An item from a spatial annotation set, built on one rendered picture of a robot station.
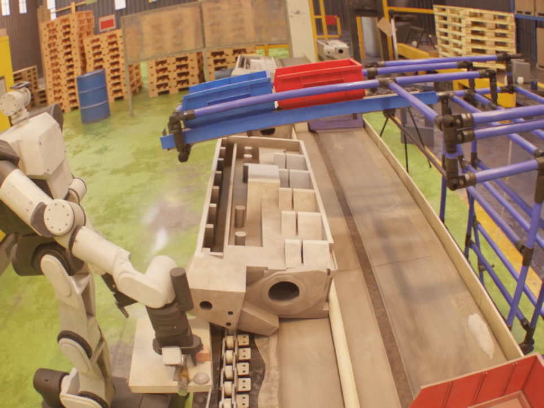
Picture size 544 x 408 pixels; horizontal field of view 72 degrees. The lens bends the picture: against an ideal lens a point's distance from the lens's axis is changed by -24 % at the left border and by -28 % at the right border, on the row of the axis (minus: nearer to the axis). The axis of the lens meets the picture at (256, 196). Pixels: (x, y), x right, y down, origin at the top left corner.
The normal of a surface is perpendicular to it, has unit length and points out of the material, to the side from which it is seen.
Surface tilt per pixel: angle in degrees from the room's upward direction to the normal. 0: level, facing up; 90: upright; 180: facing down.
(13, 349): 0
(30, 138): 55
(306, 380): 0
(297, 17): 90
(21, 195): 62
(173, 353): 30
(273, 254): 10
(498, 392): 88
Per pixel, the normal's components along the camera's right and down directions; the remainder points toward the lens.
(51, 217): 0.10, -0.08
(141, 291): -0.12, 0.42
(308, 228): 0.07, -0.59
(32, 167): 0.72, 0.04
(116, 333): -0.10, -0.91
